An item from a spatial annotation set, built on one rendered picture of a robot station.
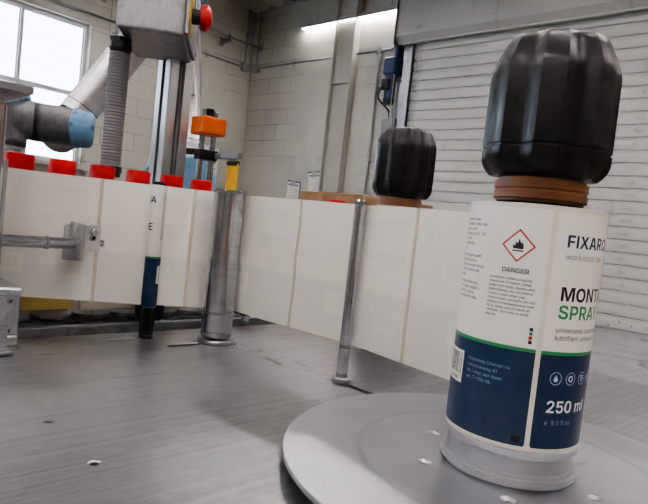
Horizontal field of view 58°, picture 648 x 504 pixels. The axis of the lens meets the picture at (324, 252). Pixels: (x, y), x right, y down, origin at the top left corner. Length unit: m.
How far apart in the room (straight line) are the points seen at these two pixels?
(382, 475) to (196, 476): 0.11
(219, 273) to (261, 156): 7.07
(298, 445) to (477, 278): 0.16
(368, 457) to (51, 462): 0.20
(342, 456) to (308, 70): 7.12
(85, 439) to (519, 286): 0.30
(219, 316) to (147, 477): 0.36
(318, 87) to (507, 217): 6.90
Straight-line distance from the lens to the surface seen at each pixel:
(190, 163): 1.25
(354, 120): 6.76
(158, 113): 1.06
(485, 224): 0.39
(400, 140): 0.77
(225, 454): 0.42
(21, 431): 0.46
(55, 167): 0.82
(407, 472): 0.39
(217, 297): 0.71
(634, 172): 5.15
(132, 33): 0.95
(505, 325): 0.38
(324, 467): 0.38
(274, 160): 7.56
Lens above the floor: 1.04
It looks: 3 degrees down
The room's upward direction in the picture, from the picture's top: 6 degrees clockwise
